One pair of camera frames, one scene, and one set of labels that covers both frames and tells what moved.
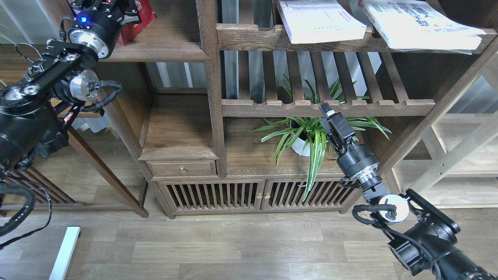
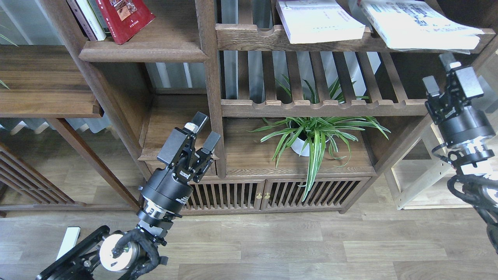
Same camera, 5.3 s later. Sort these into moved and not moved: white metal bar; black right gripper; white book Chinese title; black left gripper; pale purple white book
Moved: black left gripper; black right gripper
Not moved: white metal bar; pale purple white book; white book Chinese title
